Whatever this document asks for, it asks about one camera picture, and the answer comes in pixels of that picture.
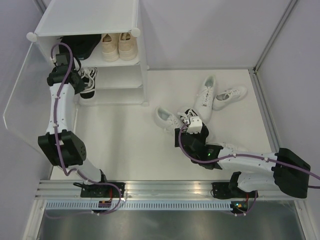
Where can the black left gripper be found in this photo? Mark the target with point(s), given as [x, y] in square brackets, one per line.
[81, 83]

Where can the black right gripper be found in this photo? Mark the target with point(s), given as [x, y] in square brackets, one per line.
[191, 114]

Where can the black white patterned sneaker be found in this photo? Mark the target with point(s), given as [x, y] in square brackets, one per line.
[184, 114]

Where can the black canvas sneaker front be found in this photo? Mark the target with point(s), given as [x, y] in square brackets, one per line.
[85, 44]

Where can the white plastic shoe cabinet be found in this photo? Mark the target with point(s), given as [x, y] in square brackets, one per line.
[121, 81]

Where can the beige lace sneaker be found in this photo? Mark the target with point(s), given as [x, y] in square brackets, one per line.
[127, 46]
[110, 43]

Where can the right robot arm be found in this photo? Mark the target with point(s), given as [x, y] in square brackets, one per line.
[251, 172]

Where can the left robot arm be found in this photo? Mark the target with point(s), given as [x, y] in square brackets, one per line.
[62, 147]

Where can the white sneaker near cabinet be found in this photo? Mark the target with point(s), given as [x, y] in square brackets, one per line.
[166, 120]

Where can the white sneaker front right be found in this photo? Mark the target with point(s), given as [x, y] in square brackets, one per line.
[237, 147]

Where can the white sneaker rear middle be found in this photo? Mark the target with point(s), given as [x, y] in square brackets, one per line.
[204, 100]

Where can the white sneaker rear right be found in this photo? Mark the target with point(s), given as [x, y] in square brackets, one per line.
[229, 96]

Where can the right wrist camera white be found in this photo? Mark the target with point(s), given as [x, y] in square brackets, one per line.
[195, 125]

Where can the aluminium corner frame post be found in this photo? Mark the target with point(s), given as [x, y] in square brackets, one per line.
[275, 34]

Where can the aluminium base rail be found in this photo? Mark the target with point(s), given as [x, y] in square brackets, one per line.
[144, 190]

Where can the white slotted cable duct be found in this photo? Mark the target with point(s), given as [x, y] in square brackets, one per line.
[139, 205]

